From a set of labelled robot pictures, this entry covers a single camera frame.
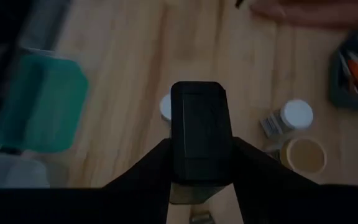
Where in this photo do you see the pink cloth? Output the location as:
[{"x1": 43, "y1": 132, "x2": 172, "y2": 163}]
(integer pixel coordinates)
[{"x1": 249, "y1": 0, "x2": 358, "y2": 29}]

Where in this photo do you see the tan lid spice jar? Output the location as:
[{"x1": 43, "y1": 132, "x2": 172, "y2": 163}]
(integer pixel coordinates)
[{"x1": 264, "y1": 136, "x2": 328, "y2": 175}]

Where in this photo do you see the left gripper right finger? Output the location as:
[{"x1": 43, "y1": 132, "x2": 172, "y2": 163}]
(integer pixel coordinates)
[{"x1": 231, "y1": 136, "x2": 323, "y2": 191}]

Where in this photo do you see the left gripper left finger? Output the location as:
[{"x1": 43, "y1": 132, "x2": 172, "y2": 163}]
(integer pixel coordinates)
[{"x1": 102, "y1": 138, "x2": 173, "y2": 192}]

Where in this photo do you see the black box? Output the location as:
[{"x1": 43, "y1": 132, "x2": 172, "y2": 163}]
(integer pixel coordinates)
[{"x1": 168, "y1": 80, "x2": 233, "y2": 205}]

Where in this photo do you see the grey plastic bin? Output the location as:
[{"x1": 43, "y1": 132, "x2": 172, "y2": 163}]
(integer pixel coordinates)
[{"x1": 0, "y1": 150, "x2": 51, "y2": 194}]

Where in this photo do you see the teal plastic bin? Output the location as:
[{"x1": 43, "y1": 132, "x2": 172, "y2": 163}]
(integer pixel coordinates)
[{"x1": 0, "y1": 54, "x2": 90, "y2": 154}]

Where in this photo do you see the white lid spice jar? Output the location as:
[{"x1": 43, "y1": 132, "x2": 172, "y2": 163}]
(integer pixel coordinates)
[
  {"x1": 259, "y1": 98, "x2": 314, "y2": 140},
  {"x1": 158, "y1": 93, "x2": 172, "y2": 123}
]

